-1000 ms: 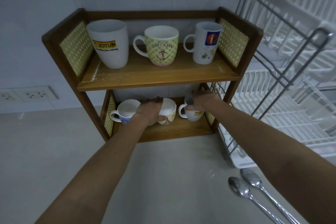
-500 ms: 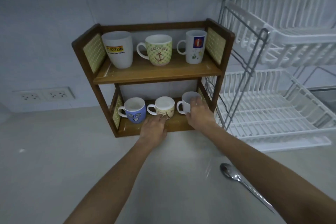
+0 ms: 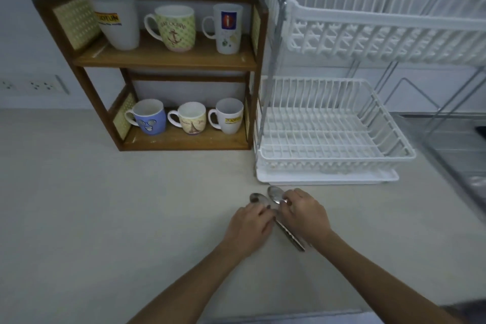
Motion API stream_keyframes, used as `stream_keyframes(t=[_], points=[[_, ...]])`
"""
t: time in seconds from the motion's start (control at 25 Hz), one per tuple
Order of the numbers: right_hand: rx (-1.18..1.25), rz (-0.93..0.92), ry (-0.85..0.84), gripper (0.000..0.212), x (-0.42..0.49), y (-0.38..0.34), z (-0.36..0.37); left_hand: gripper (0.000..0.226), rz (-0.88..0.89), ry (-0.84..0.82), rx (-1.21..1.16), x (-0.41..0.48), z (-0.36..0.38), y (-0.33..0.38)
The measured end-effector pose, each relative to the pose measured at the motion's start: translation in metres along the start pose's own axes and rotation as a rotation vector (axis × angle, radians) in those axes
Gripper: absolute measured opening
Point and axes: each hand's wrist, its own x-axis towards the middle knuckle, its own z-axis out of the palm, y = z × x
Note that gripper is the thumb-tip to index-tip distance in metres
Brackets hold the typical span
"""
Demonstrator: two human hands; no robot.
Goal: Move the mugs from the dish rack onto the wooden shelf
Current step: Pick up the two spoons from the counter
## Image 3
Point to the person's right hand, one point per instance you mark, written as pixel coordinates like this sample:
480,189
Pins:
307,217

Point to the person's left hand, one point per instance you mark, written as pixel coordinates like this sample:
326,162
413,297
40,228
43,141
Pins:
246,229

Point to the person's right thumb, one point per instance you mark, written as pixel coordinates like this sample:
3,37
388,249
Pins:
284,213

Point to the person's left thumb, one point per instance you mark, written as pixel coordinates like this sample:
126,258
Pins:
272,224

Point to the steel spoon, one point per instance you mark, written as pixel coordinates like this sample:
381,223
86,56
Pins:
275,194
256,198

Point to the person's right forearm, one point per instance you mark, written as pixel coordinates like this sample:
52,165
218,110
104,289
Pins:
383,278

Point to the person's left forearm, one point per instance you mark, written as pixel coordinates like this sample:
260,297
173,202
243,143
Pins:
190,284

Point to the white drip tray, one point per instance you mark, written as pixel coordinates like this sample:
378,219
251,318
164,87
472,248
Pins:
326,178

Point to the white plastic dish rack basket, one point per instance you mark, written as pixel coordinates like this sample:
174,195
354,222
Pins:
322,153
364,16

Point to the small white mug yellow label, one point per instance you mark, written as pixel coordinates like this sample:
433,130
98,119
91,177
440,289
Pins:
229,118

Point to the cream tower print mug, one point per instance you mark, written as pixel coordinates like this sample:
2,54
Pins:
191,120

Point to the blue face print mug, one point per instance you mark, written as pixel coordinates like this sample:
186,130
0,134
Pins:
150,120

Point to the stainless steel sink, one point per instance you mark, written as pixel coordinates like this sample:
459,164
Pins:
452,153

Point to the tall white mug red emblem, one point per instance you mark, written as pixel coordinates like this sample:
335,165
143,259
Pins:
227,29

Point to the wooden two-tier shelf rack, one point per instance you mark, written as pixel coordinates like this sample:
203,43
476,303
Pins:
167,57

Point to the green anchor print mug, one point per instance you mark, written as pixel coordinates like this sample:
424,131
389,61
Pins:
176,29

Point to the large white mug yellow label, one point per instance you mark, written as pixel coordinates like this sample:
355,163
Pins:
118,27

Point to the chrome dish rack frame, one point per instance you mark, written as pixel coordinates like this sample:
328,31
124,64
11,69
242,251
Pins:
272,54

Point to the white wall socket strip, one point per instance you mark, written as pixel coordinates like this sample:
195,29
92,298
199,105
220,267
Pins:
36,85

